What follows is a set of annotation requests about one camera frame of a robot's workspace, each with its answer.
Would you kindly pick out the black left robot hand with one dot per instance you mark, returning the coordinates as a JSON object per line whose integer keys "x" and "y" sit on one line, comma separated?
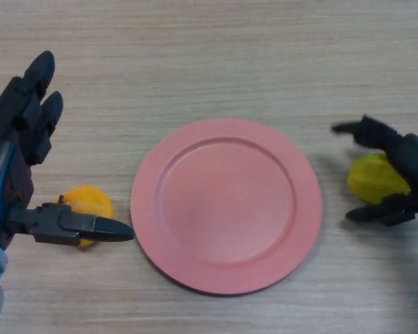
{"x": 7, "y": 149}

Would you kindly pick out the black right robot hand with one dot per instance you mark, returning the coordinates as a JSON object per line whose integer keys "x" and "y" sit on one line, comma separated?
{"x": 400, "y": 156}

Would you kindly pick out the yellow starfruit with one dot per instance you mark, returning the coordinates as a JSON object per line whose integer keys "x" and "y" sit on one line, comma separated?
{"x": 372, "y": 177}

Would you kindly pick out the pink round plate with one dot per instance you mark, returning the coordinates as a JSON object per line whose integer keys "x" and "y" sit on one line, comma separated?
{"x": 226, "y": 207}

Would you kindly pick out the orange fruit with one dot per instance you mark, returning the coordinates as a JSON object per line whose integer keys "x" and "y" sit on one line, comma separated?
{"x": 87, "y": 202}

